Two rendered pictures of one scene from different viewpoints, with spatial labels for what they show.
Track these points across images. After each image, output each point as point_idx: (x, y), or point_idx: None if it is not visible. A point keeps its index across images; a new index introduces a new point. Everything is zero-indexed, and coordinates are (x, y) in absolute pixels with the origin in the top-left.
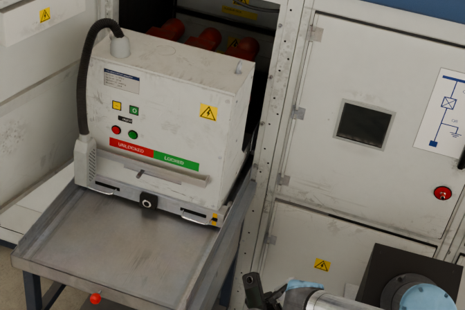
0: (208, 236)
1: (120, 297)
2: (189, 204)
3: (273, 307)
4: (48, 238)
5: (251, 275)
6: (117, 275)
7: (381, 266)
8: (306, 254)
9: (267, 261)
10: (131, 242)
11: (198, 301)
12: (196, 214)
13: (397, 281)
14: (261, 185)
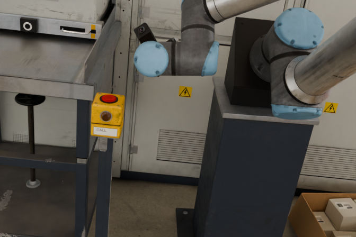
0: (90, 47)
1: (16, 84)
2: (68, 20)
3: None
4: None
5: (142, 25)
6: (10, 68)
7: (245, 33)
8: (171, 84)
9: (138, 100)
10: (18, 52)
11: (94, 77)
12: (76, 30)
13: (261, 37)
14: (125, 25)
